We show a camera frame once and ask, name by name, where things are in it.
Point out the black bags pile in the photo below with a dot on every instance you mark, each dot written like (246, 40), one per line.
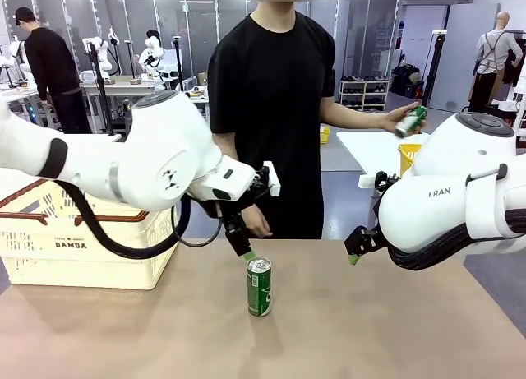
(404, 81)

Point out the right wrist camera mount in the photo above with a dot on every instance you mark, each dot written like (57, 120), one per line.
(367, 181)

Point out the mannequin with apron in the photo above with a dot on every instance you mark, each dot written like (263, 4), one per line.
(491, 58)

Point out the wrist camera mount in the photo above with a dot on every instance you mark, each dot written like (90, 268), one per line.
(367, 181)
(272, 177)

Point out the black tripod stand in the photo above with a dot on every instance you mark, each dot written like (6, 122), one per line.
(98, 87)

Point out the red fire extinguisher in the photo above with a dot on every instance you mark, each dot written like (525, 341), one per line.
(419, 92)

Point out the cream shopping basket brown rim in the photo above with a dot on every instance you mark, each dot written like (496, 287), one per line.
(82, 268)

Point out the background workbench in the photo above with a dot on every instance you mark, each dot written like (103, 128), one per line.
(123, 83)

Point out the green white drink can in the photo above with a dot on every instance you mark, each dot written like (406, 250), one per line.
(411, 122)

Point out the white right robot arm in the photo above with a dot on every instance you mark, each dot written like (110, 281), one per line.
(452, 198)

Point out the person's right forearm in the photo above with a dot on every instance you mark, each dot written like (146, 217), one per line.
(226, 144)

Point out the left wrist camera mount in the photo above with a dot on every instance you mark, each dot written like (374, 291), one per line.
(272, 177)

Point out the person's left forearm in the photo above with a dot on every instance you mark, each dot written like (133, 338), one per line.
(353, 116)

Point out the yellow plastic basket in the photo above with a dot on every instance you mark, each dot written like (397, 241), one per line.
(409, 159)

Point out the black light stand pole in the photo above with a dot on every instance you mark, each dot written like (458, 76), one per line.
(435, 66)

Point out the person's left hand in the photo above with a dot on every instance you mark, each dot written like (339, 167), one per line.
(392, 122)

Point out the white shoe rack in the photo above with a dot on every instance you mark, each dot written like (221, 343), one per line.
(363, 93)

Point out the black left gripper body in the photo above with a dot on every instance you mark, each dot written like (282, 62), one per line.
(255, 183)

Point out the small yellow crate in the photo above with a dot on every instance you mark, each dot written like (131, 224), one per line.
(325, 135)

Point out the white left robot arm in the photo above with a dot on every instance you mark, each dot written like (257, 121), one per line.
(164, 149)

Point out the background person black clothes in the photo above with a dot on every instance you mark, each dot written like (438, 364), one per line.
(49, 66)

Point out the person's right hand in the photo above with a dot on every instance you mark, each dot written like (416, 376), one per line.
(257, 223)

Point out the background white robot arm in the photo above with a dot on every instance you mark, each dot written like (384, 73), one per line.
(100, 54)
(150, 54)
(16, 54)

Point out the person in black t-shirt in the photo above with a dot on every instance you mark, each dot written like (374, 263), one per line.
(271, 87)

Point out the white side table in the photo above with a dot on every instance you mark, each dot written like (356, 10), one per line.
(370, 149)

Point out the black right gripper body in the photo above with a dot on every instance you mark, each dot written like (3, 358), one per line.
(376, 237)

